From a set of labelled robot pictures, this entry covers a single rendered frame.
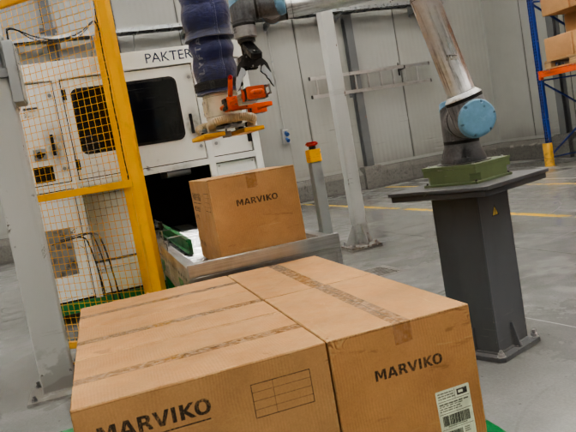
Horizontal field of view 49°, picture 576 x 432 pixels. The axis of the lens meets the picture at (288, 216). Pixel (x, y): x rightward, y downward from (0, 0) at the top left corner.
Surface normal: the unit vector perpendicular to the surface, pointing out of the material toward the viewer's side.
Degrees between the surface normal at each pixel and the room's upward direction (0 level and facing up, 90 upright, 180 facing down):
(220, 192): 90
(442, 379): 90
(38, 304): 90
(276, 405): 90
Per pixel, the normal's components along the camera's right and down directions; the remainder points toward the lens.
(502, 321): 0.64, -0.04
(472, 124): 0.07, 0.20
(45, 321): 0.29, 0.04
